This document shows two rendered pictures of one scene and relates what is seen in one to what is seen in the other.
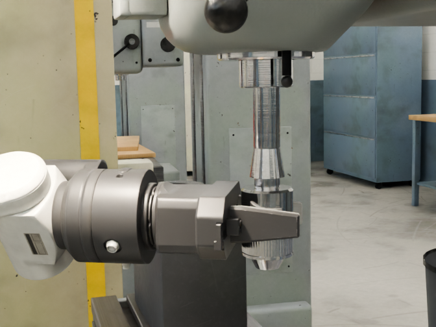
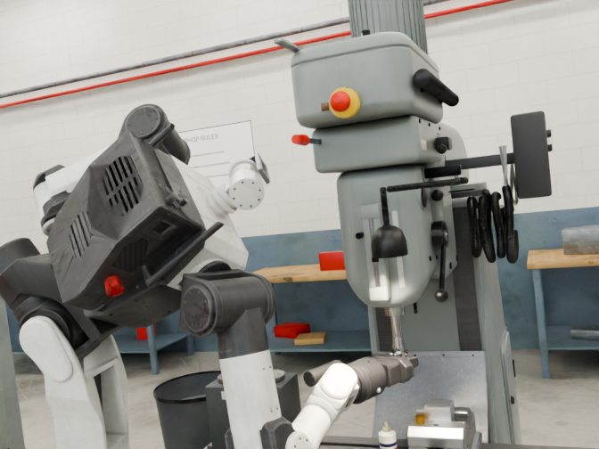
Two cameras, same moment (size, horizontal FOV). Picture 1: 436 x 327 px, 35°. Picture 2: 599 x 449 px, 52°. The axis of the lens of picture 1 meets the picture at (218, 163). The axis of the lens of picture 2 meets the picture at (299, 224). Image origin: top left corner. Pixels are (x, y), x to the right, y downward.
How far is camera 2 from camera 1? 1.26 m
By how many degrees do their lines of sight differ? 52
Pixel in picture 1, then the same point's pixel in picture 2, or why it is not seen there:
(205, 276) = (293, 412)
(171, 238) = (394, 379)
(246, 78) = (397, 313)
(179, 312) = not seen: hidden behind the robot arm
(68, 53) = not seen: outside the picture
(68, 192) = (362, 373)
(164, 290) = not seen: hidden behind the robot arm
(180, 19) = (401, 297)
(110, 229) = (379, 383)
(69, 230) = (368, 388)
